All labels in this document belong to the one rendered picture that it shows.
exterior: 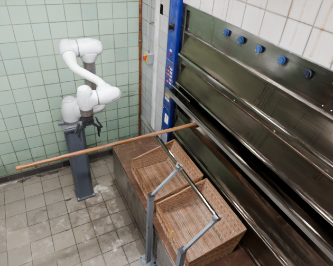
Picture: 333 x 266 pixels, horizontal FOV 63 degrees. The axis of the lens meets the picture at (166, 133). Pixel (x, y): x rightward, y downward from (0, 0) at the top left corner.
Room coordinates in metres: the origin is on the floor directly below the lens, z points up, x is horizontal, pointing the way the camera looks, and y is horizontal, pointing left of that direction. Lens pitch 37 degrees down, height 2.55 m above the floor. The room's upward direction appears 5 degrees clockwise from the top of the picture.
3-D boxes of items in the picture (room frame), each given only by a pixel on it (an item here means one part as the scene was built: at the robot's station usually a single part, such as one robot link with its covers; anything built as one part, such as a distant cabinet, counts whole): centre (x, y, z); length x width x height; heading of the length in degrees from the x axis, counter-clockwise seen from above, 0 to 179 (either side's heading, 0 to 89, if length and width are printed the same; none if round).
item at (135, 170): (1.84, -0.02, 0.72); 0.56 x 0.49 x 0.28; 29
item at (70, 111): (2.12, 0.89, 1.17); 0.18 x 0.16 x 0.22; 119
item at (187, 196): (1.33, -0.30, 0.72); 0.56 x 0.49 x 0.28; 28
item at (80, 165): (2.12, 0.90, 0.50); 0.21 x 0.21 x 1.00; 31
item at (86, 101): (1.56, 0.54, 1.63); 0.13 x 0.11 x 0.16; 119
